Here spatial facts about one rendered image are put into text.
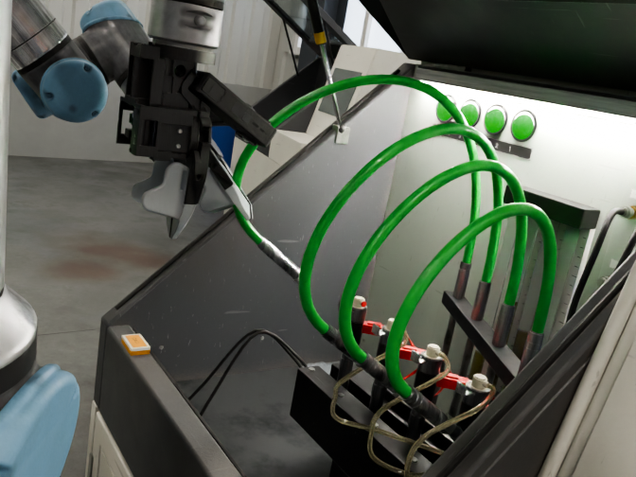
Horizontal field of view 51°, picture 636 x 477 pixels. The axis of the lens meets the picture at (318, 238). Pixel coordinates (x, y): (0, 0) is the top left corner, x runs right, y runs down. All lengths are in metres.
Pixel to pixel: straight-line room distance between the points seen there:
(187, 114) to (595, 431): 0.51
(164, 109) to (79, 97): 0.16
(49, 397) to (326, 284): 1.02
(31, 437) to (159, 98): 0.46
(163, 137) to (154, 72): 0.07
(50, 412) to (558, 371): 0.50
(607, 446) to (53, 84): 0.70
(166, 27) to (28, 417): 0.48
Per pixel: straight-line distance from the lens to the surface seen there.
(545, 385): 0.70
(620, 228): 1.00
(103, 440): 1.21
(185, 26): 0.71
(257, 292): 1.24
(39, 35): 0.86
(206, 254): 1.17
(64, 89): 0.84
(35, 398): 0.33
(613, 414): 0.71
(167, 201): 0.75
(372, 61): 3.83
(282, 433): 1.14
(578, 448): 0.73
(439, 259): 0.67
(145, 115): 0.71
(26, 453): 0.33
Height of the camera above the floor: 1.42
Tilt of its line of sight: 15 degrees down
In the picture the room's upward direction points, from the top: 10 degrees clockwise
